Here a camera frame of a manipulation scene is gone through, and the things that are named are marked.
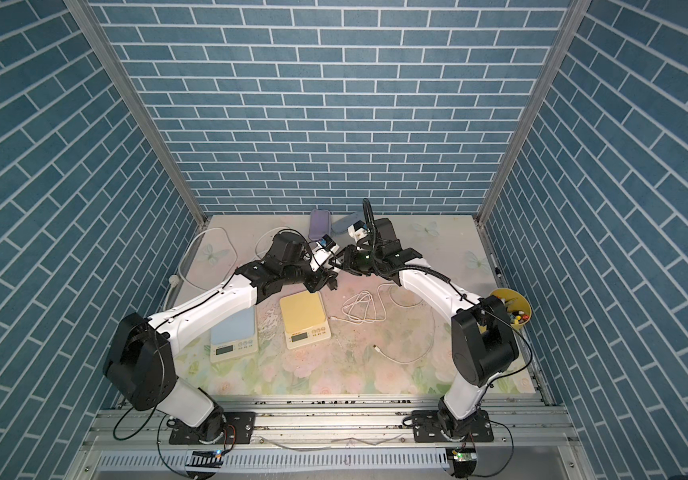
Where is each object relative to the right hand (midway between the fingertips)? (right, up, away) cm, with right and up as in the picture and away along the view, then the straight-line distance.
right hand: (335, 263), depth 83 cm
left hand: (+1, -2, +1) cm, 2 cm away
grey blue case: (-1, +13, +37) cm, 39 cm away
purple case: (-9, +13, +33) cm, 36 cm away
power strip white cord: (-61, +6, +33) cm, 70 cm away
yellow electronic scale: (-10, -18, +7) cm, 22 cm away
